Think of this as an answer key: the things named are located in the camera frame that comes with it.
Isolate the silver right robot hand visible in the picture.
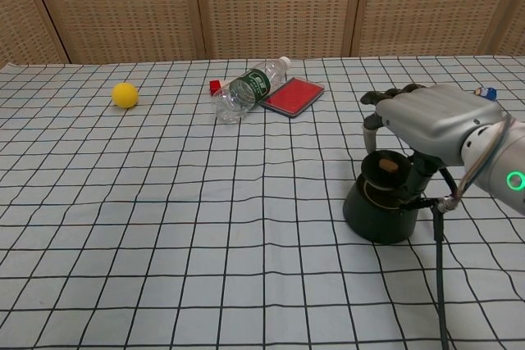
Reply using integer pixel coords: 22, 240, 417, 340
359, 84, 509, 204

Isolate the black lid with brown knob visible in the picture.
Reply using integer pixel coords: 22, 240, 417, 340
360, 151, 412, 192

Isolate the blue snack packet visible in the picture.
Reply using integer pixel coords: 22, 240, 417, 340
471, 86, 499, 102

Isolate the red ink pad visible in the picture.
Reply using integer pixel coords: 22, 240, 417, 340
258, 76, 326, 118

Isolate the clear plastic bottle green label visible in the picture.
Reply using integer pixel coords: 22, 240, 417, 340
211, 56, 293, 125

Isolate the light blue checked tablecloth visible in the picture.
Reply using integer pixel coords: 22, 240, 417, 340
0, 56, 525, 350

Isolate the yellow foam ball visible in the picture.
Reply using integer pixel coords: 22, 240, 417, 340
112, 82, 140, 110

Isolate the black teapot with handle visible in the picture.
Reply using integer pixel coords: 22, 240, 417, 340
342, 157, 459, 245

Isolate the black cable with silver connector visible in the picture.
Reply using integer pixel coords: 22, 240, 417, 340
430, 111, 514, 350

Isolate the woven folding screen wooden frame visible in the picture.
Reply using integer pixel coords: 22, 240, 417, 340
0, 0, 525, 67

